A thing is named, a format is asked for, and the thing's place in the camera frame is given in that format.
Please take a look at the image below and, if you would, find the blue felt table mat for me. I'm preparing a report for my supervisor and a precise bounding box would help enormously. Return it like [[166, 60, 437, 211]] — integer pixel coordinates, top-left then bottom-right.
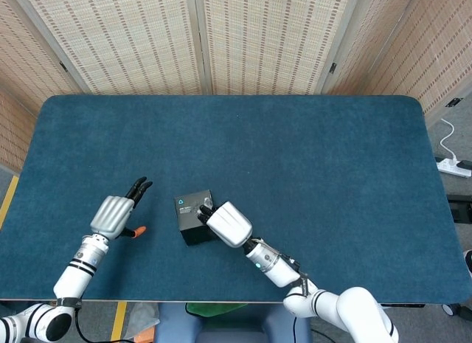
[[0, 94, 472, 304]]

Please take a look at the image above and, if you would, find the woven bamboo folding screen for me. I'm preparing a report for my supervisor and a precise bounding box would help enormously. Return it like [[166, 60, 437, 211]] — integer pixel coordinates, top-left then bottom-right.
[[0, 0, 472, 174]]

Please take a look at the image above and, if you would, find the green cloth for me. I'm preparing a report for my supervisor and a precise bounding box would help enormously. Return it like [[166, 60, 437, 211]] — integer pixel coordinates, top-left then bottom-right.
[[185, 302, 249, 317]]

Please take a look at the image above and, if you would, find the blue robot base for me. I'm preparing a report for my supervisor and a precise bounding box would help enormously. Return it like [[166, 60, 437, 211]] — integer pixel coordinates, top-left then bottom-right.
[[153, 302, 313, 343]]

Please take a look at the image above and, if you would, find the white power strip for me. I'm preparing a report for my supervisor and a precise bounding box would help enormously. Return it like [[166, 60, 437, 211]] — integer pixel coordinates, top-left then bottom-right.
[[436, 156, 472, 179]]

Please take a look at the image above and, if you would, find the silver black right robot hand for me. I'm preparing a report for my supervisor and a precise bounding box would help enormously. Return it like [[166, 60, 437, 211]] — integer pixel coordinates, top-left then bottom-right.
[[197, 201, 254, 249]]

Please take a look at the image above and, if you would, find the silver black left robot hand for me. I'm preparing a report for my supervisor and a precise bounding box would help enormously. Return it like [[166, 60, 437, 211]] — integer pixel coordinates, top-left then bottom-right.
[[90, 176, 154, 241]]

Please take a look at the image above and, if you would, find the orange item under bag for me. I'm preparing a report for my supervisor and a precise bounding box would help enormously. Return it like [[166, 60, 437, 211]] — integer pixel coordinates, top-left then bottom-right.
[[134, 326, 156, 343]]

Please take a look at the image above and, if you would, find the black foldable cardboard box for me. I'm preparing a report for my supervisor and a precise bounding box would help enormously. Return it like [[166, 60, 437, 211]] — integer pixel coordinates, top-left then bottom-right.
[[173, 190, 222, 247]]

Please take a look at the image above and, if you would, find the black equipment box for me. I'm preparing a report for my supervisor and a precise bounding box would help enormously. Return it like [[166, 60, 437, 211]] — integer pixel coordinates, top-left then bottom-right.
[[445, 194, 472, 224]]

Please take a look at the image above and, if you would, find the grey plastic bag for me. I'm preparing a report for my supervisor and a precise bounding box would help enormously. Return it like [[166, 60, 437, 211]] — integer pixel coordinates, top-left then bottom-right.
[[123, 302, 162, 342]]

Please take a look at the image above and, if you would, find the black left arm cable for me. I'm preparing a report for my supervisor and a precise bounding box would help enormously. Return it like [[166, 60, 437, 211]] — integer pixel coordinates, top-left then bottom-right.
[[74, 305, 111, 343]]

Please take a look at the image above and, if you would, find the white power cable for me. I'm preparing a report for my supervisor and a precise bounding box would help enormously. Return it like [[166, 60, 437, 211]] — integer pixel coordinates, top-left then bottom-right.
[[440, 117, 461, 163]]

